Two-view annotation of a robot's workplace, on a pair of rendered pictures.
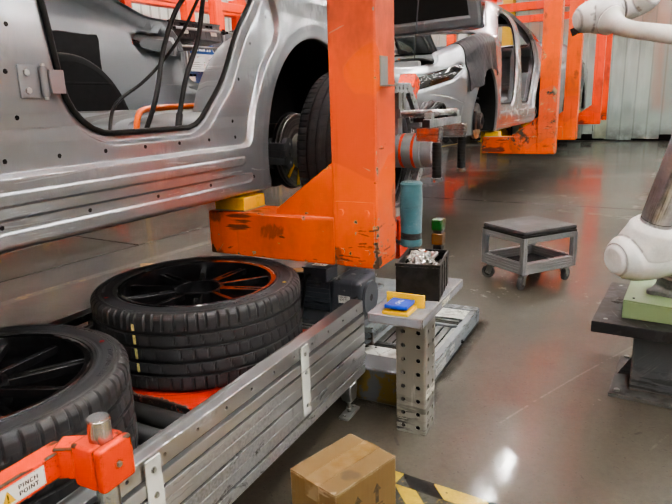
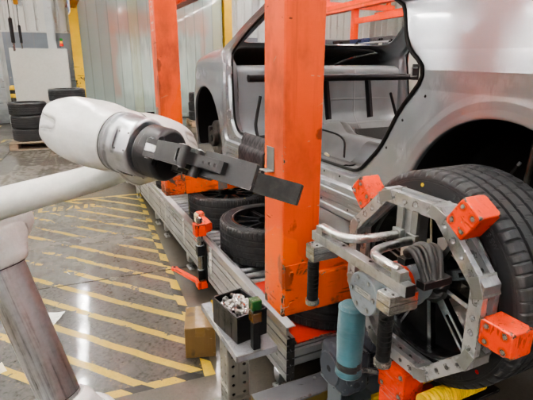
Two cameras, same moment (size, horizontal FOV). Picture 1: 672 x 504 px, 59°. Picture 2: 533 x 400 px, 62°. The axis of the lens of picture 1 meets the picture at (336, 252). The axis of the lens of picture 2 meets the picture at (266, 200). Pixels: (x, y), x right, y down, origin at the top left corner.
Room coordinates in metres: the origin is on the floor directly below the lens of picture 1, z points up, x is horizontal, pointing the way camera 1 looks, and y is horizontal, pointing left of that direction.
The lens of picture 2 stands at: (2.88, -1.49, 1.46)
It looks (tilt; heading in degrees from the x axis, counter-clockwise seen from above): 16 degrees down; 127
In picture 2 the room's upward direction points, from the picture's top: straight up
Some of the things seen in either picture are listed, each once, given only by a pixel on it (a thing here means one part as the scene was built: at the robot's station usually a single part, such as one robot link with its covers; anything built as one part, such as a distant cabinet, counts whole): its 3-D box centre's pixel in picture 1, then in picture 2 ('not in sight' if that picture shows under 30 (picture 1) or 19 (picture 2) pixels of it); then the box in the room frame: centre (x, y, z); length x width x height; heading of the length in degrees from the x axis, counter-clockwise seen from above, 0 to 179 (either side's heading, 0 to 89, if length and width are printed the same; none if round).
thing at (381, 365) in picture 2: (461, 153); (384, 337); (2.53, -0.55, 0.83); 0.04 x 0.04 x 0.16
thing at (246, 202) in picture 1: (240, 201); not in sight; (2.19, 0.35, 0.71); 0.14 x 0.14 x 0.05; 63
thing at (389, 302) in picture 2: (454, 129); (396, 298); (2.55, -0.52, 0.93); 0.09 x 0.05 x 0.05; 63
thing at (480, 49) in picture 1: (473, 61); not in sight; (5.36, -1.24, 1.36); 0.71 x 0.30 x 0.51; 153
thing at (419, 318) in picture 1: (418, 298); (235, 325); (1.79, -0.26, 0.44); 0.43 x 0.17 x 0.03; 153
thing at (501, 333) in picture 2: not in sight; (504, 335); (2.77, -0.40, 0.85); 0.09 x 0.08 x 0.07; 153
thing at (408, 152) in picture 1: (411, 150); (391, 286); (2.46, -0.32, 0.85); 0.21 x 0.14 x 0.14; 63
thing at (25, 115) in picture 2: not in sight; (50, 117); (-5.73, 2.96, 0.55); 1.40 x 0.80 x 1.09; 56
